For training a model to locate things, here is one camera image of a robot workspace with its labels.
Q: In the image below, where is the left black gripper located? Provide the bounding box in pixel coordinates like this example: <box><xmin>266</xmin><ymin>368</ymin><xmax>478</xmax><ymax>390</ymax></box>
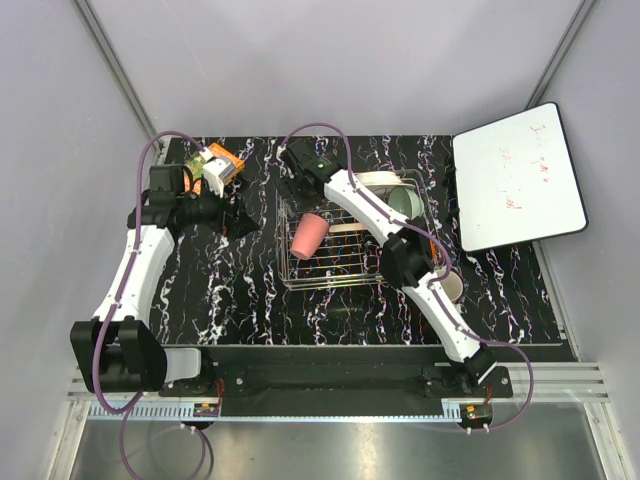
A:
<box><xmin>177</xmin><ymin>175</ymin><xmax>259</xmax><ymax>240</ymax></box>

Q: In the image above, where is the pink plastic cup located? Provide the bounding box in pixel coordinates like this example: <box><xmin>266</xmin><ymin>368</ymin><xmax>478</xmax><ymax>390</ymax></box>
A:
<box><xmin>290</xmin><ymin>213</ymin><xmax>329</xmax><ymax>260</ymax></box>

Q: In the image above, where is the white scalloped plate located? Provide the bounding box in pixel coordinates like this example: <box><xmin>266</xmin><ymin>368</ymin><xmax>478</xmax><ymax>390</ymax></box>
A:
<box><xmin>356</xmin><ymin>171</ymin><xmax>403</xmax><ymax>187</ymax></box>

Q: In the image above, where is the pink beige plate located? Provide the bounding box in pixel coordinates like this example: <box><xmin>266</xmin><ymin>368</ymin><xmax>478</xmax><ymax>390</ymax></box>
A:
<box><xmin>328</xmin><ymin>222</ymin><xmax>367</xmax><ymax>234</ymax></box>

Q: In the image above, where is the wire dish rack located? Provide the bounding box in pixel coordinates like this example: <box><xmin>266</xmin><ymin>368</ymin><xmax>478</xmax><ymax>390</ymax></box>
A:
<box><xmin>274</xmin><ymin>168</ymin><xmax>441</xmax><ymax>292</ymax></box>

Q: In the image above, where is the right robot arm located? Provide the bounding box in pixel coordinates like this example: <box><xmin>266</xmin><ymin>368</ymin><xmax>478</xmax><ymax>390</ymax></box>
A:
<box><xmin>277</xmin><ymin>138</ymin><xmax>496</xmax><ymax>397</ymax></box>

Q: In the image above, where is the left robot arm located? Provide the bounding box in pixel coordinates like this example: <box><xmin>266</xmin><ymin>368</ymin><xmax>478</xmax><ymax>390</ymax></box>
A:
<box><xmin>70</xmin><ymin>157</ymin><xmax>258</xmax><ymax>396</ymax></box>

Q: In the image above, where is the orange book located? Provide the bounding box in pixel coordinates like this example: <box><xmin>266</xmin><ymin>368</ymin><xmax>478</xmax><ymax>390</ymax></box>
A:
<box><xmin>184</xmin><ymin>143</ymin><xmax>245</xmax><ymax>197</ymax></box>

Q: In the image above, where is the orange mug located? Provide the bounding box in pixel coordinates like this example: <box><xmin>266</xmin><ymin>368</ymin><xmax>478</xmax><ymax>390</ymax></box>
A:
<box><xmin>440</xmin><ymin>269</ymin><xmax>464</xmax><ymax>303</ymax></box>

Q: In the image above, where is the white board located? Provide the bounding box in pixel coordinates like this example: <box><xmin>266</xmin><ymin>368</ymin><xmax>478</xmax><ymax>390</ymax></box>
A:
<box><xmin>452</xmin><ymin>102</ymin><xmax>589</xmax><ymax>252</ymax></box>

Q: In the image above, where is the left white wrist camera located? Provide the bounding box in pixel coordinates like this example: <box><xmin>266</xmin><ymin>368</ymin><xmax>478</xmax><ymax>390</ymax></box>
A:
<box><xmin>202</xmin><ymin>144</ymin><xmax>239</xmax><ymax>197</ymax></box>

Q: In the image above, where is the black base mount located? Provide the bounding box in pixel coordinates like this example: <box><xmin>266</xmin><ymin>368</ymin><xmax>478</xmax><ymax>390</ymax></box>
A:
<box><xmin>98</xmin><ymin>344</ymin><xmax>581</xmax><ymax>419</ymax></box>

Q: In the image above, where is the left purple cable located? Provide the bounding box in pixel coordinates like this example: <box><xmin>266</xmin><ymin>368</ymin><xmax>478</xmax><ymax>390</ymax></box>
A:
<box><xmin>92</xmin><ymin>130</ymin><xmax>216</xmax><ymax>479</ymax></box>

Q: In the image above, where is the aluminium rail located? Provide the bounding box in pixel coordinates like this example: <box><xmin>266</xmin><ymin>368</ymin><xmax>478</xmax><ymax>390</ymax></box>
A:
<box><xmin>64</xmin><ymin>362</ymin><xmax>611</xmax><ymax>425</ymax></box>

